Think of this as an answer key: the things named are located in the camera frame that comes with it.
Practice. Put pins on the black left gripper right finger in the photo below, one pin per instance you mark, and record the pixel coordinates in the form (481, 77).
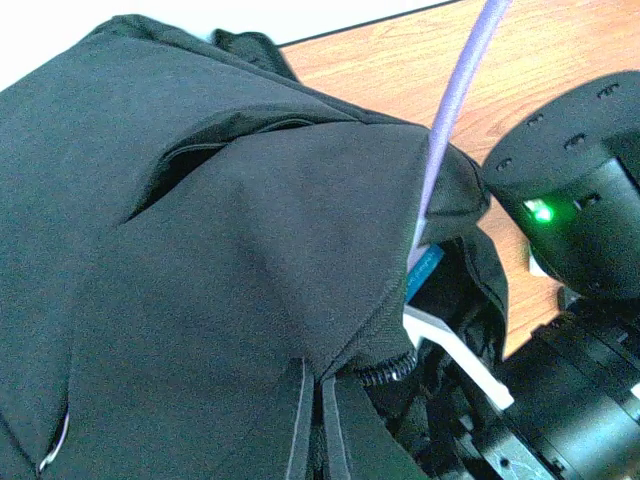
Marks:
(335, 445)

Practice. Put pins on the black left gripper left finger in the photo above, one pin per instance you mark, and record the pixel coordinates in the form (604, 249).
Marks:
(299, 449)

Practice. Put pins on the black student backpack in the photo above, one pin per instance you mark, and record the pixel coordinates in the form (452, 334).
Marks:
(182, 222)

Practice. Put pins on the dog picture book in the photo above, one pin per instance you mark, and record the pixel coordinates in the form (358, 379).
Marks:
(422, 269)

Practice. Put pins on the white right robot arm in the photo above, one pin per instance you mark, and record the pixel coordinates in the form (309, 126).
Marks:
(568, 176)

